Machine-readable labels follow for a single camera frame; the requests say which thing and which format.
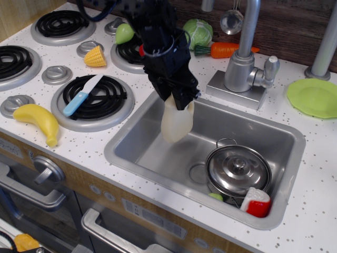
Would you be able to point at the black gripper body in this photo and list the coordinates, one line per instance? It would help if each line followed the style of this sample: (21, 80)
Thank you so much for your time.
(171, 60)

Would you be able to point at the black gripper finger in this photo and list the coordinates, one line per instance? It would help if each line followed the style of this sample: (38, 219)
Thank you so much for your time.
(183, 95)
(162, 85)

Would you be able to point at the cream detergent bottle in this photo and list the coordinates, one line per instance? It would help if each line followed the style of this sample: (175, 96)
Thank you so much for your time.
(176, 124)

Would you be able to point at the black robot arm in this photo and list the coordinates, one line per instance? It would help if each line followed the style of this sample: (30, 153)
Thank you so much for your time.
(148, 19)

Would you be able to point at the silver toy sink basin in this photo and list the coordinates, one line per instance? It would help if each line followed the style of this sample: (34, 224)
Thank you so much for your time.
(140, 148)

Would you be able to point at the red ketchup bottle toy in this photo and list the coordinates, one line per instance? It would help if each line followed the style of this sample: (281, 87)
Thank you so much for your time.
(141, 50)

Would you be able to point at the green toy cabbage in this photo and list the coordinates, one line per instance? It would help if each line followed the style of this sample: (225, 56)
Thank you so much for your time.
(198, 32)

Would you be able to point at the back right stove burner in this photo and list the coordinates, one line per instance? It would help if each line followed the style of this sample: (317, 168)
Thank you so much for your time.
(126, 56)

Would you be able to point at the stove burner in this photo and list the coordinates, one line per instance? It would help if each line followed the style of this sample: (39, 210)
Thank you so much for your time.
(109, 103)
(62, 28)
(126, 56)
(19, 65)

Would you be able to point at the orange toy carrot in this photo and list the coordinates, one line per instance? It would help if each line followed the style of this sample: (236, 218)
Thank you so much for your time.
(217, 50)

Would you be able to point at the front right stove burner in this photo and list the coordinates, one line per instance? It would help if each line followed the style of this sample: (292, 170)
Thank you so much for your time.
(109, 103)

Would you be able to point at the green toy pear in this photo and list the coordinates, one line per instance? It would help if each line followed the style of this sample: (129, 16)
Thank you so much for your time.
(124, 33)

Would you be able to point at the silver toy faucet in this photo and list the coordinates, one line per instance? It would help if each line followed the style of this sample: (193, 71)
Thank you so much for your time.
(242, 83)

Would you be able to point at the grey hanging cylinder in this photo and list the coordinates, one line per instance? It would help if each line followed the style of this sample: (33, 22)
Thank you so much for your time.
(207, 5)

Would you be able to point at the silver stove knob back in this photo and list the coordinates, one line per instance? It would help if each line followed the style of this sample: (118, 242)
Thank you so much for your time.
(112, 26)

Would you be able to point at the silver stove knob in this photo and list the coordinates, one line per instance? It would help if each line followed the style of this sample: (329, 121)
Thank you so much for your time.
(12, 103)
(57, 75)
(112, 26)
(86, 46)

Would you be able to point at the yellow toy corn piece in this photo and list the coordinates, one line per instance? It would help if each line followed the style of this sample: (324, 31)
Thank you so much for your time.
(95, 57)

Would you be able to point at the hanging steel ladle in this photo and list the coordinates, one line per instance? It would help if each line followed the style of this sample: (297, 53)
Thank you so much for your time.
(231, 21)

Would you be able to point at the steel pot with lid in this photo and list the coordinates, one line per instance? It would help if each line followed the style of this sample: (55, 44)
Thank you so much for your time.
(232, 169)

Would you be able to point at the silver stove knob upper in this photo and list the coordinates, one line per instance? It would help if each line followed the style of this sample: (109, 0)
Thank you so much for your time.
(86, 46)

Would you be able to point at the small green toy piece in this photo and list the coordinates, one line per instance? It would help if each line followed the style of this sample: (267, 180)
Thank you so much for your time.
(216, 196)

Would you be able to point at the silver stove knob middle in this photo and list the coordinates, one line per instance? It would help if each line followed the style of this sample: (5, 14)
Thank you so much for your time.
(57, 75)

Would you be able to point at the back left stove burner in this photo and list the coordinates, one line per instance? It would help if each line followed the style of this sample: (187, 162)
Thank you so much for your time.
(62, 28)

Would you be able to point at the red white cheese wedge toy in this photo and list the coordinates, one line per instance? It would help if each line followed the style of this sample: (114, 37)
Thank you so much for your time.
(256, 203)

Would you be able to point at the yellow toy banana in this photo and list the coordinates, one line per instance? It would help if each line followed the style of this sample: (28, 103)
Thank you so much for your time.
(40, 117)

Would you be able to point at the green plastic plate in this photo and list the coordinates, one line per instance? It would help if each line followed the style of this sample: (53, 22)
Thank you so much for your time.
(313, 97)

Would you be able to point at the silver oven dial knob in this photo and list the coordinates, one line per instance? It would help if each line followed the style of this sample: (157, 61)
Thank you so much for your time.
(48, 170)

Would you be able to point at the front left stove burner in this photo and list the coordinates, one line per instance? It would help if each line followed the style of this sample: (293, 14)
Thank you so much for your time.
(19, 65)

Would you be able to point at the silver stove knob front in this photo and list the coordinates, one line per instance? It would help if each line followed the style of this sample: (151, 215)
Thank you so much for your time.
(12, 103)

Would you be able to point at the yellow object bottom left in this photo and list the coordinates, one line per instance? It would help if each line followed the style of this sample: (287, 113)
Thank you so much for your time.
(25, 242)

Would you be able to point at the blue handled toy knife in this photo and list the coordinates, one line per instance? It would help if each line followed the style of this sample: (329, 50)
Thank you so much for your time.
(81, 96)

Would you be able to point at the grey metal post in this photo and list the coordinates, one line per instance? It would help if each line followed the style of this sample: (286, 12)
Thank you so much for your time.
(320, 67)

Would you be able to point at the silver dishwasher door handle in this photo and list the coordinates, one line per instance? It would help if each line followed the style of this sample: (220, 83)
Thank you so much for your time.
(114, 241)

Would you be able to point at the silver oven door handle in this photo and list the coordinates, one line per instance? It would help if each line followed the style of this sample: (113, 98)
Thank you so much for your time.
(50, 202)

